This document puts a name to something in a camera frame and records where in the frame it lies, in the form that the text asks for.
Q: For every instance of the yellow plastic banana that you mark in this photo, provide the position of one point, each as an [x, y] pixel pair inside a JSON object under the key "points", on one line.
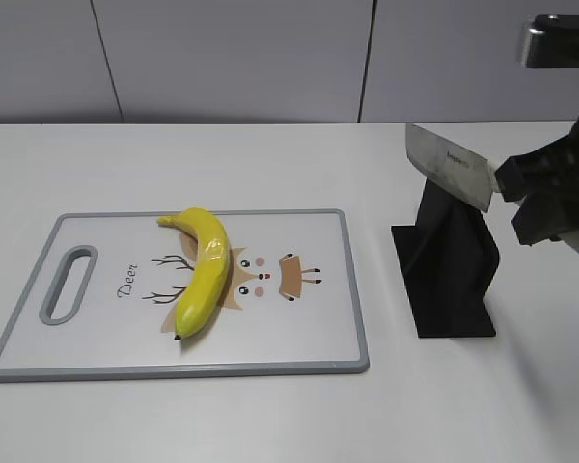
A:
{"points": [[200, 299]]}

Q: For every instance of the white grey-rimmed cutting board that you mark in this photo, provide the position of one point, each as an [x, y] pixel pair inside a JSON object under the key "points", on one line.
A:
{"points": [[99, 302]]}

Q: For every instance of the white-handled kitchen knife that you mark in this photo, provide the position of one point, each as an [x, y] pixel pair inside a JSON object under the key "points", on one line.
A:
{"points": [[456, 169]]}

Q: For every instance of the black knife stand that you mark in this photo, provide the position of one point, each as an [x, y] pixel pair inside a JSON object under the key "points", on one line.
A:
{"points": [[448, 259]]}

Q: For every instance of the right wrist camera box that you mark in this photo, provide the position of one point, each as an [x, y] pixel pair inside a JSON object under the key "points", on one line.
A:
{"points": [[550, 41]]}

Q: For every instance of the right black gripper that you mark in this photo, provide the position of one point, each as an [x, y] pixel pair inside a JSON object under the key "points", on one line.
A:
{"points": [[542, 216]]}

